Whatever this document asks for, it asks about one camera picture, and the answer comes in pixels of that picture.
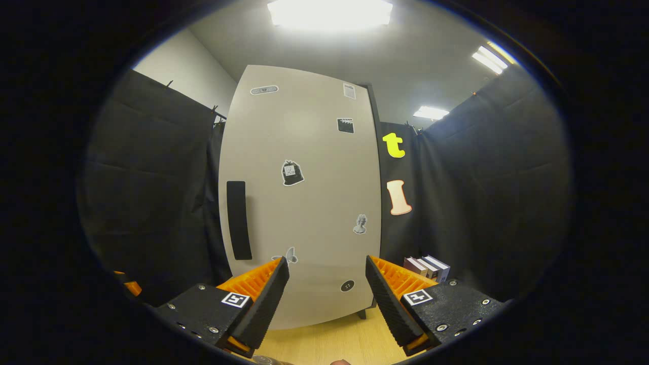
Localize black backdrop cloth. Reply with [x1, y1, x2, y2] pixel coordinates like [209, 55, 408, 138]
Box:
[79, 66, 573, 307]

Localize light grey cabinet door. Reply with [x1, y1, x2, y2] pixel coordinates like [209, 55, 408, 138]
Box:
[218, 65, 382, 330]

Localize white book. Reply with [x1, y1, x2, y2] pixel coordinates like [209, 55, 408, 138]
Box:
[416, 257, 439, 280]

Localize large ceiling light panel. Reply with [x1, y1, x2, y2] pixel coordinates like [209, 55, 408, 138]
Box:
[267, 0, 393, 32]

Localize blue-grey book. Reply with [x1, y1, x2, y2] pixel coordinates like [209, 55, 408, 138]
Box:
[425, 255, 451, 283]

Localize dark grey cabinet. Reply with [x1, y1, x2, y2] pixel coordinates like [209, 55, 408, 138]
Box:
[217, 63, 387, 321]

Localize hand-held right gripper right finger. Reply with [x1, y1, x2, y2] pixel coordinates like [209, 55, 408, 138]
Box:
[365, 255, 508, 356]

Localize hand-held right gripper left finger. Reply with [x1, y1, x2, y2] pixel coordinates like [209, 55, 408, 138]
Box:
[152, 256, 291, 358]

